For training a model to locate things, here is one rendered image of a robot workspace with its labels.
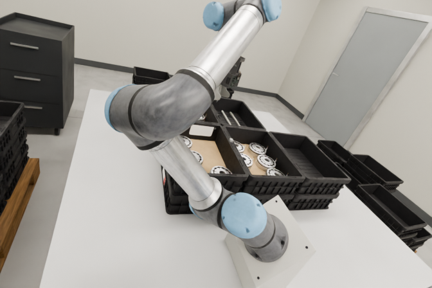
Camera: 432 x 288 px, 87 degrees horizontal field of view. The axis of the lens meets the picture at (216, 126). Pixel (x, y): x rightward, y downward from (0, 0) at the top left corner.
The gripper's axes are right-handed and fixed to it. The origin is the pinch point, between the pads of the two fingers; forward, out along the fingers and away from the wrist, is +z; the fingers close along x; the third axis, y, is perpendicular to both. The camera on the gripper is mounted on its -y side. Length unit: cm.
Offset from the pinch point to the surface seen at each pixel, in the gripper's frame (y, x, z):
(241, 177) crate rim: 24.5, -1.3, 22.2
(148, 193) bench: -5.2, -18.3, 45.0
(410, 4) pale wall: 47, 352, -108
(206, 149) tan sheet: -1.9, 13.7, 31.9
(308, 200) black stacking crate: 52, 35, 38
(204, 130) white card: -8.8, 18.5, 25.5
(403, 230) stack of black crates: 114, 99, 58
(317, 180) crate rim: 50, 31, 23
